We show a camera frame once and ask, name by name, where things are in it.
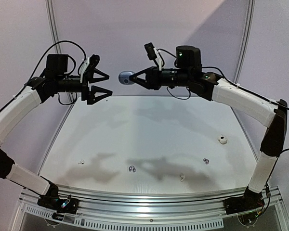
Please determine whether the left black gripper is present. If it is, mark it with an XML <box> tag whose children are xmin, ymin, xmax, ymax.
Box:
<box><xmin>56</xmin><ymin>68</ymin><xmax>113</xmax><ymax>104</ymax></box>

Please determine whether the blue-grey earbud charging case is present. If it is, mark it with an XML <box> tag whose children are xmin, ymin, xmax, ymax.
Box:
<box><xmin>118</xmin><ymin>71</ymin><xmax>135</xmax><ymax>85</ymax></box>

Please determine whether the dark round earbud pair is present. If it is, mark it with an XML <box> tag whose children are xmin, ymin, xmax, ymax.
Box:
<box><xmin>203</xmin><ymin>158</ymin><xmax>210</xmax><ymax>165</ymax></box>

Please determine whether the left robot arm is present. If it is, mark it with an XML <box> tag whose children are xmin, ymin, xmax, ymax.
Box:
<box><xmin>0</xmin><ymin>54</ymin><xmax>112</xmax><ymax>209</ymax></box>

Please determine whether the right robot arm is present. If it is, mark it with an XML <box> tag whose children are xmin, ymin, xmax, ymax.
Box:
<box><xmin>129</xmin><ymin>43</ymin><xmax>287</xmax><ymax>210</ymax></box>

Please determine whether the white earbud charging case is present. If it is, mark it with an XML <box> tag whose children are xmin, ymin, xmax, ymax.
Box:
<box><xmin>217</xmin><ymin>135</ymin><xmax>228</xmax><ymax>145</ymax></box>

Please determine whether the silver ear-hook earbud pair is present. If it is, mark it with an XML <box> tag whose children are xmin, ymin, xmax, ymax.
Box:
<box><xmin>129</xmin><ymin>166</ymin><xmax>136</xmax><ymax>173</ymax></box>

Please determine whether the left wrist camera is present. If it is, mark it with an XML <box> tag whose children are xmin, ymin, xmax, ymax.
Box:
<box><xmin>79</xmin><ymin>54</ymin><xmax>100</xmax><ymax>83</ymax></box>

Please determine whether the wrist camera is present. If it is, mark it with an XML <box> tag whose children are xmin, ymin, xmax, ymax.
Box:
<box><xmin>144</xmin><ymin>42</ymin><xmax>164</xmax><ymax>71</ymax></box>
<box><xmin>79</xmin><ymin>54</ymin><xmax>100</xmax><ymax>83</ymax></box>

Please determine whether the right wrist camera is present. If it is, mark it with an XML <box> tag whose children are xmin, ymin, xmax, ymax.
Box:
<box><xmin>144</xmin><ymin>42</ymin><xmax>164</xmax><ymax>71</ymax></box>

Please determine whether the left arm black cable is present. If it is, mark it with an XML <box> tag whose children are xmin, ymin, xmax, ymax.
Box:
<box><xmin>26</xmin><ymin>39</ymin><xmax>87</xmax><ymax>106</ymax></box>

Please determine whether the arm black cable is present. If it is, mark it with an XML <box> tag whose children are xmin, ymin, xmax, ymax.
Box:
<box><xmin>26</xmin><ymin>39</ymin><xmax>87</xmax><ymax>106</ymax></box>
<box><xmin>158</xmin><ymin>48</ymin><xmax>289</xmax><ymax>152</ymax></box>

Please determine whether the left aluminium frame post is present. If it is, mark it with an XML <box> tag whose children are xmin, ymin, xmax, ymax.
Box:
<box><xmin>45</xmin><ymin>0</ymin><xmax>74</xmax><ymax>103</ymax></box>

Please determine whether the aluminium frame post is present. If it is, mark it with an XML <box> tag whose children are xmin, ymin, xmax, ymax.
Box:
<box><xmin>233</xmin><ymin>0</ymin><xmax>255</xmax><ymax>83</ymax></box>
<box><xmin>45</xmin><ymin>0</ymin><xmax>74</xmax><ymax>103</ymax></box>

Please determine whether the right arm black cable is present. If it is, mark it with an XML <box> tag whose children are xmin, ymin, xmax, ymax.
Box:
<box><xmin>158</xmin><ymin>48</ymin><xmax>289</xmax><ymax>152</ymax></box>

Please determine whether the front aluminium rail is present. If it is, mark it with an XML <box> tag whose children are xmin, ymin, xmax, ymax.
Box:
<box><xmin>18</xmin><ymin>184</ymin><xmax>282</xmax><ymax>218</ymax></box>

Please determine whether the right aluminium frame post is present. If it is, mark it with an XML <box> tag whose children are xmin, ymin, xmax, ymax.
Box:
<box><xmin>233</xmin><ymin>0</ymin><xmax>255</xmax><ymax>83</ymax></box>

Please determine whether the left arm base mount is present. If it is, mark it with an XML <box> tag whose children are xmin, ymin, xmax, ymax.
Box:
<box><xmin>37</xmin><ymin>191</ymin><xmax>80</xmax><ymax>214</ymax></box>

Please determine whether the perforated cable tray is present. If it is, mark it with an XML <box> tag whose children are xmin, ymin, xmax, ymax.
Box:
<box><xmin>19</xmin><ymin>205</ymin><xmax>224</xmax><ymax>231</ymax></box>

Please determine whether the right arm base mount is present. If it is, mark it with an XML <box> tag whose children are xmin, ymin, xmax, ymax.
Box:
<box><xmin>223</xmin><ymin>192</ymin><xmax>264</xmax><ymax>215</ymax></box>

